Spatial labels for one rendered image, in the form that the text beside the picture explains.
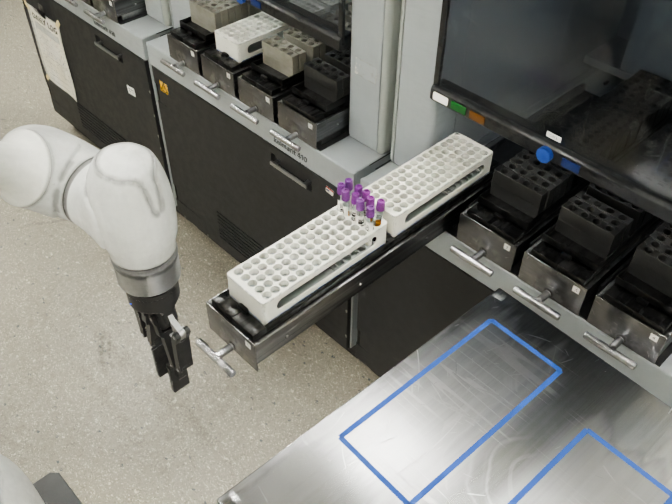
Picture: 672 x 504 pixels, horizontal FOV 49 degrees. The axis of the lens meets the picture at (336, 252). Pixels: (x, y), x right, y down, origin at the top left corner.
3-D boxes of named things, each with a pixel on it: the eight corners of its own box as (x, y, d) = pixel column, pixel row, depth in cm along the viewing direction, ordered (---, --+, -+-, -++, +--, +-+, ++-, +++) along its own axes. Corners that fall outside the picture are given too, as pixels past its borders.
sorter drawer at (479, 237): (630, 112, 184) (640, 80, 178) (681, 135, 177) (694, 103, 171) (441, 249, 148) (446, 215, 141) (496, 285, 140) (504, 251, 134)
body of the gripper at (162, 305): (189, 280, 104) (197, 323, 110) (155, 250, 108) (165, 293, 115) (144, 307, 100) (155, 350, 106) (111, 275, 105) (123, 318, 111)
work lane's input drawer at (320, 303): (453, 169, 167) (458, 136, 160) (502, 197, 159) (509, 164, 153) (189, 341, 130) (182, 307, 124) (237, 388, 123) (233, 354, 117)
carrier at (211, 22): (223, 33, 195) (221, 11, 190) (217, 35, 194) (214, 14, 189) (197, 18, 201) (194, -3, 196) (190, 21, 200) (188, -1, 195)
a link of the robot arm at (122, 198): (198, 241, 101) (132, 205, 107) (184, 149, 91) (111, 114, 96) (141, 287, 95) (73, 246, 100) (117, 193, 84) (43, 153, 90)
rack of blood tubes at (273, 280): (349, 221, 143) (350, 196, 139) (387, 246, 138) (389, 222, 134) (228, 298, 128) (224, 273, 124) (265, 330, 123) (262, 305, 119)
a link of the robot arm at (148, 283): (152, 217, 105) (159, 248, 109) (96, 247, 100) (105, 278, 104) (190, 249, 100) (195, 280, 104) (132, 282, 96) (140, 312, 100)
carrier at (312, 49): (320, 67, 182) (319, 45, 178) (314, 70, 181) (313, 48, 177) (289, 50, 188) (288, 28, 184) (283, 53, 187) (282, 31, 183)
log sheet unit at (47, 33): (46, 79, 285) (20, -10, 261) (82, 108, 271) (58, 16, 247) (40, 82, 284) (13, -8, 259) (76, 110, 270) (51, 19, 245)
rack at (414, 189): (453, 155, 159) (456, 131, 155) (490, 175, 154) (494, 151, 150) (356, 216, 144) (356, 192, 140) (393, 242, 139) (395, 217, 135)
